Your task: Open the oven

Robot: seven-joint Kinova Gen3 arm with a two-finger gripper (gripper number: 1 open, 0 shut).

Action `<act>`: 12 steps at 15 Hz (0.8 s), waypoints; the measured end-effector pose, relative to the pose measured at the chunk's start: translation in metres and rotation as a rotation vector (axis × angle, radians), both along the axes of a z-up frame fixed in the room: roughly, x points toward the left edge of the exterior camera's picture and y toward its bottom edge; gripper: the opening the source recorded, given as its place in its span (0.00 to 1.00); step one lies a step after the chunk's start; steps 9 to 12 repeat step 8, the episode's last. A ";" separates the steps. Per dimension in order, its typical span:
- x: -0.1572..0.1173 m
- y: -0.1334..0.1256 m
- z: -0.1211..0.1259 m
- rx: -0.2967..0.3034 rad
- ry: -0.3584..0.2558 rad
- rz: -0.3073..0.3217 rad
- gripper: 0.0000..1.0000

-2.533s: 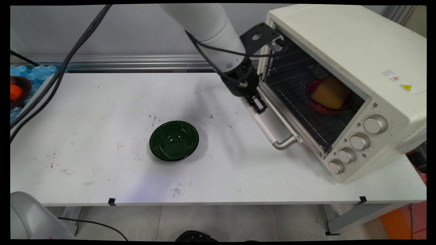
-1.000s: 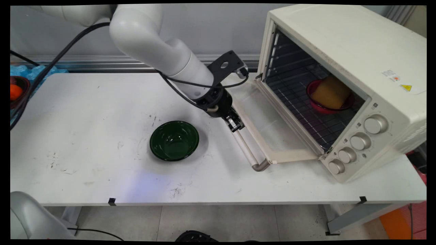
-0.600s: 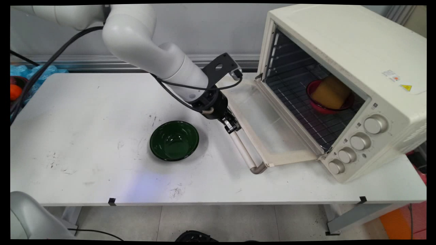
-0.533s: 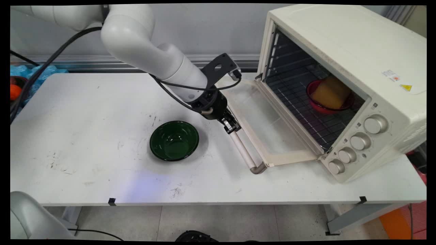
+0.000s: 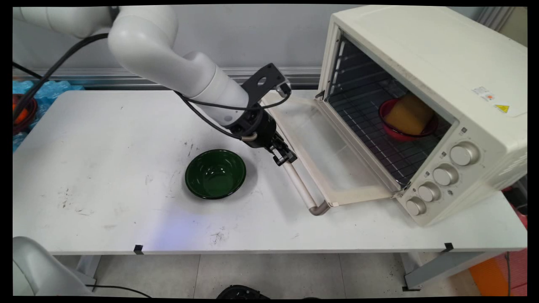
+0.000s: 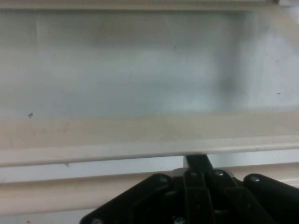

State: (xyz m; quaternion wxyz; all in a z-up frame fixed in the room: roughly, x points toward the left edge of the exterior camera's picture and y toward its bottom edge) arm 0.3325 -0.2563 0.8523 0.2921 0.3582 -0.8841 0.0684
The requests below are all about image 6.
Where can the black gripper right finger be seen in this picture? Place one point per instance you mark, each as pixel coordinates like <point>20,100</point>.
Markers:
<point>252,200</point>

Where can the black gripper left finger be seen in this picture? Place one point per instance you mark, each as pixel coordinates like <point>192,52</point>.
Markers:
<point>144,200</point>

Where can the white glass oven door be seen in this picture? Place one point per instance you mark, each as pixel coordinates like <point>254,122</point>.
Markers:
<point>140,130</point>

